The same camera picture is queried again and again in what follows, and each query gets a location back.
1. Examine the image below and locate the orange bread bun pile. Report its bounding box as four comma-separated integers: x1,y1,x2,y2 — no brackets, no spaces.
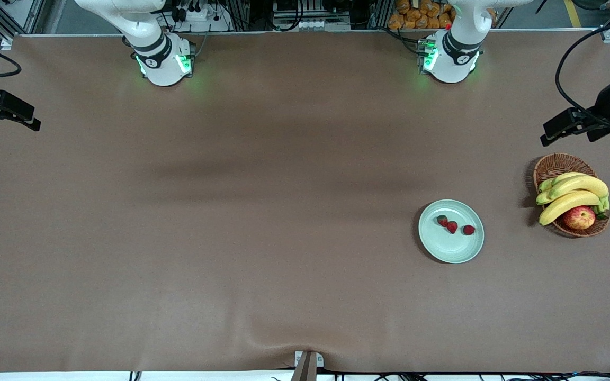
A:
388,0,456,30

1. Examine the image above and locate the red apple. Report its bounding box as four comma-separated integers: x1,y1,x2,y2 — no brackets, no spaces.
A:
563,206,596,230

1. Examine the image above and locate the white power strip with plugs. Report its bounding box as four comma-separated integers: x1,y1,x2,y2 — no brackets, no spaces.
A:
170,4,231,32

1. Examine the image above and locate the pale green plate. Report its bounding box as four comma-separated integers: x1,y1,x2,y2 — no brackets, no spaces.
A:
418,199,485,264

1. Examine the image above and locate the metal table edge bracket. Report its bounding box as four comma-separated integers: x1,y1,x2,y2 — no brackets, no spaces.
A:
290,350,325,381

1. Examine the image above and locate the white connector strip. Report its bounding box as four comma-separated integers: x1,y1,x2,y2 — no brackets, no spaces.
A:
294,19,352,31

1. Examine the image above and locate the brown table cover mat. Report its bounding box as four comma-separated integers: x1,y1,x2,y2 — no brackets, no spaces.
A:
0,29,610,374

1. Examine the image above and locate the yellow banana bunch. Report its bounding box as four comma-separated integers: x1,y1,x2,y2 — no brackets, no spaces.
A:
536,172,610,226

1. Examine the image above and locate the brown wicker basket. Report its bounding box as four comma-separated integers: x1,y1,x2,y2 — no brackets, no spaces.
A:
533,153,610,238

